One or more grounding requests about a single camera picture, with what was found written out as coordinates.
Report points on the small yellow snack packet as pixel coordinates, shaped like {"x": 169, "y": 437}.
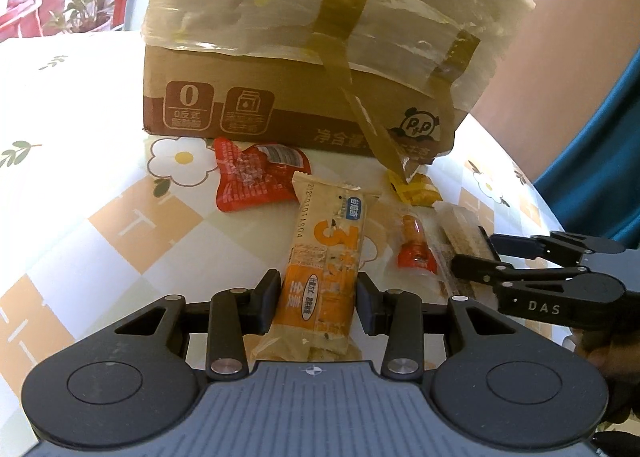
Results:
{"x": 415, "y": 192}

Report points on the brown wooden panel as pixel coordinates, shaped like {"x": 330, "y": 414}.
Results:
{"x": 575, "y": 62}

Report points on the blue curtain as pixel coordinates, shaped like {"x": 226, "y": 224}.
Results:
{"x": 610, "y": 187}

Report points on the orange snack bar packet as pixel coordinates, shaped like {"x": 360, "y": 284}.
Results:
{"x": 320, "y": 262}

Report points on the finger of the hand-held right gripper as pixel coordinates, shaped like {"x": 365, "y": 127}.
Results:
{"x": 480, "y": 269}
{"x": 550, "y": 244}

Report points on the red snack packet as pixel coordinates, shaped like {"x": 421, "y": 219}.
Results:
{"x": 250, "y": 182}

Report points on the plastic-wrapped cardboard box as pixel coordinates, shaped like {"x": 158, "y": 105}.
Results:
{"x": 300, "y": 12}

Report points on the person's right hand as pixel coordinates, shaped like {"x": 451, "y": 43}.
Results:
{"x": 607, "y": 352}

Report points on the checked floral tablecloth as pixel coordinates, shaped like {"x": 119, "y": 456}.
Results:
{"x": 100, "y": 217}

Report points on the small orange sausage packet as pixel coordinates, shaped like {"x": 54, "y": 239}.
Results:
{"x": 415, "y": 247}

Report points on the beige snack bar packet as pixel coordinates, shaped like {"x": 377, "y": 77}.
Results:
{"x": 462, "y": 232}

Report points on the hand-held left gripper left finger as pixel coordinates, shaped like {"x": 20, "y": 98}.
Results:
{"x": 267, "y": 302}

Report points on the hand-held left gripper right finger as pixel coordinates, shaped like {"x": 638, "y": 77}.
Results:
{"x": 367, "y": 304}

